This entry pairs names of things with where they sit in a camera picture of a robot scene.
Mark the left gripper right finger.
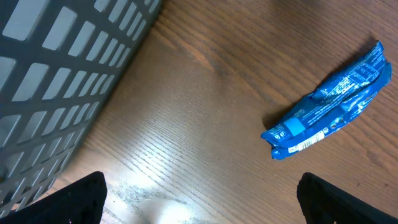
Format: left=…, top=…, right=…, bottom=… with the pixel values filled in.
left=297, top=172, right=397, bottom=224

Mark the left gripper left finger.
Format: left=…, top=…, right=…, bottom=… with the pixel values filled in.
left=1, top=171, right=108, bottom=224

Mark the blue snack wrapper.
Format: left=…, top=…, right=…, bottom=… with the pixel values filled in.
left=261, top=42, right=392, bottom=160

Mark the grey plastic mesh basket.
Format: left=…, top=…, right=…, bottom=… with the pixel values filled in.
left=1, top=0, right=162, bottom=217

